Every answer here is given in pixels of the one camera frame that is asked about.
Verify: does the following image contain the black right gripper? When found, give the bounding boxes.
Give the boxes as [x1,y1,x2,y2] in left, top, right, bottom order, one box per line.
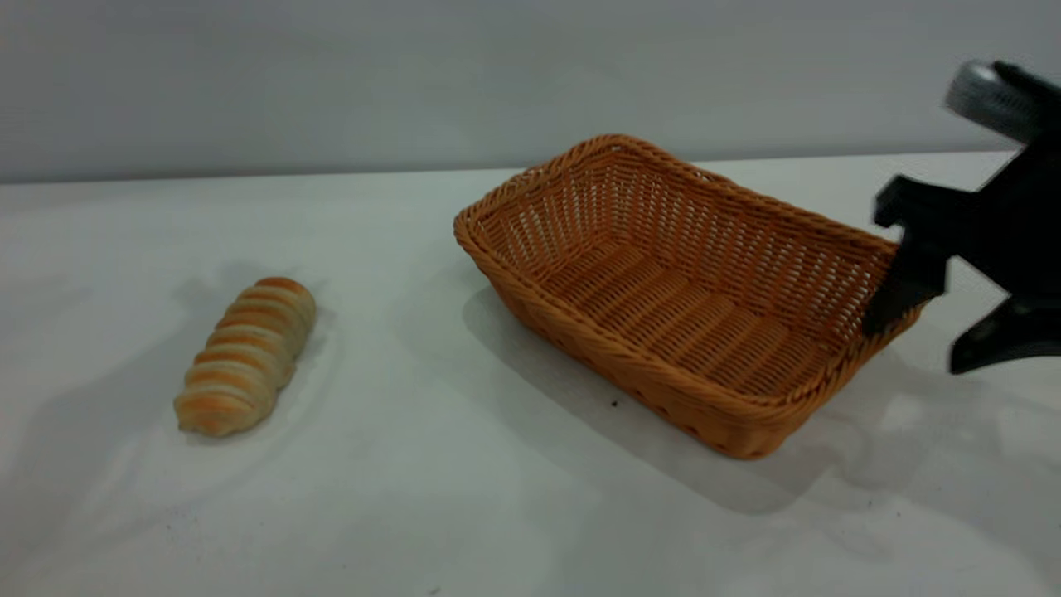
[862,137,1061,375]

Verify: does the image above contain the orange woven wicker basket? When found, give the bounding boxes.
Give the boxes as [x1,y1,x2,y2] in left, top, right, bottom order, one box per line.
[453,134,925,460]

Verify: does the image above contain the striped spiral bread roll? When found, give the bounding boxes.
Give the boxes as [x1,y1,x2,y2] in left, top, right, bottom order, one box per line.
[173,277,317,438]

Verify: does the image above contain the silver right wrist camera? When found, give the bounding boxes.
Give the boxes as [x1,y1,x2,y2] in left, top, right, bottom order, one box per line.
[944,60,1061,144]

